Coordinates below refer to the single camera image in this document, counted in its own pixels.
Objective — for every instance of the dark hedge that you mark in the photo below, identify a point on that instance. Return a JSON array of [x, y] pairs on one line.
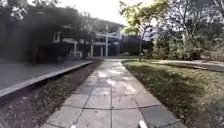
[[131, 45]]

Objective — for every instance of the multi-storey building with pale columns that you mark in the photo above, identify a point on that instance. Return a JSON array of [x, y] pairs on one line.
[[100, 36]]

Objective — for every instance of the grey concrete slab path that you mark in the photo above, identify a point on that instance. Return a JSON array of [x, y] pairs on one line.
[[110, 96]]

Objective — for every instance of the tree with yellow-green leaves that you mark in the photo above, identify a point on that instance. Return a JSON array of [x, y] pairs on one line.
[[140, 16]]

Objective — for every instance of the grass patch with dry leaves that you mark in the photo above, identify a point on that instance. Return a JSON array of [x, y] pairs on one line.
[[173, 83]]

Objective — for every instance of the robot's own part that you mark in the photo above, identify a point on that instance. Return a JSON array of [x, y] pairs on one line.
[[72, 126], [142, 124]]

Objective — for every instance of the green bushes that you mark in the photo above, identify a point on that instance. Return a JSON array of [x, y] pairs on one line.
[[180, 50]]

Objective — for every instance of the leaf-strewn bare ground strip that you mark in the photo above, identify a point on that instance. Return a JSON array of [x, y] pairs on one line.
[[40, 103]]

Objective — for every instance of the grey side road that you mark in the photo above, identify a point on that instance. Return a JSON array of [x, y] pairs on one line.
[[200, 64]]

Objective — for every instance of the row of trees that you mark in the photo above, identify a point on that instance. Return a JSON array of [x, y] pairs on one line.
[[190, 16]]

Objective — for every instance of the raised grey concrete platform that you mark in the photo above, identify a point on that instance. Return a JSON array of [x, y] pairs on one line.
[[20, 75]]

